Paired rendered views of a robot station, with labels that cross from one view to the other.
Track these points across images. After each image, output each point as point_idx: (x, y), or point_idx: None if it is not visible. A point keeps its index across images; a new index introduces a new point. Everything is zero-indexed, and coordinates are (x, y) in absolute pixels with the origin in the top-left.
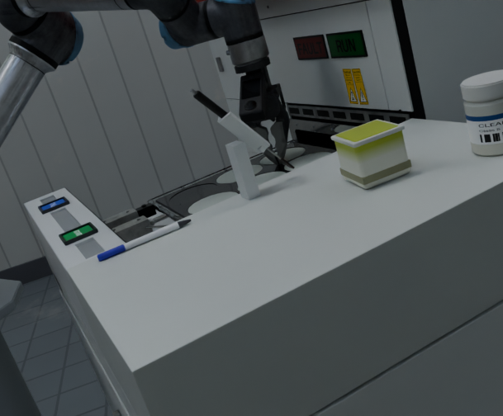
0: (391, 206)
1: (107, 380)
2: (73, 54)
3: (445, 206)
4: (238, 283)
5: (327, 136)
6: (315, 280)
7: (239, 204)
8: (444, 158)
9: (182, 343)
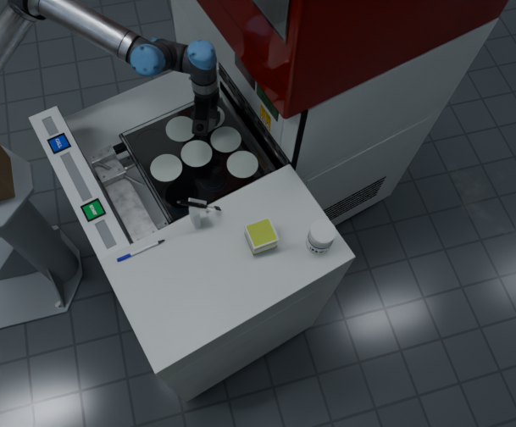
0: (262, 281)
1: None
2: None
3: (282, 296)
4: (193, 322)
5: None
6: (224, 333)
7: (190, 230)
8: (292, 241)
9: (173, 362)
